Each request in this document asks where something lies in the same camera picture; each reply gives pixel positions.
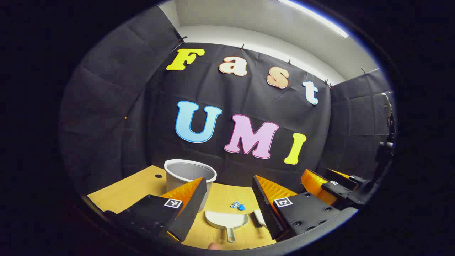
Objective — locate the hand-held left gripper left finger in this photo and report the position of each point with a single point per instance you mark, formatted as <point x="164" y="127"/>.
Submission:
<point x="192" y="206"/>

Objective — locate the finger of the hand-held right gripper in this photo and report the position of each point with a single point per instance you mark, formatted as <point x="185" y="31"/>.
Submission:
<point x="314" y="183"/>
<point x="343" y="175"/>

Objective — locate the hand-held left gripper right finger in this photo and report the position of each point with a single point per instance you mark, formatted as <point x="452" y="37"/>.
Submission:
<point x="265" y="209"/>

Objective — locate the small grey broom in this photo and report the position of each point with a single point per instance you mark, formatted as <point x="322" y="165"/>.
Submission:
<point x="259" y="217"/>

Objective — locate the dark blue paper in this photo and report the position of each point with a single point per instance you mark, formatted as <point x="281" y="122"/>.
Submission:
<point x="242" y="207"/>

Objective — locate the light blue paper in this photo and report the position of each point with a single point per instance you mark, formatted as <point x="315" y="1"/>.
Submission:
<point x="234" y="204"/>

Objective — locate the grey dustpan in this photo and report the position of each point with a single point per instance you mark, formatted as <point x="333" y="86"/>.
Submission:
<point x="224" y="218"/>

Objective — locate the grey garbage bin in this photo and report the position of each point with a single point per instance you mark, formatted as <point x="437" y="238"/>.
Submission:
<point x="185" y="170"/>

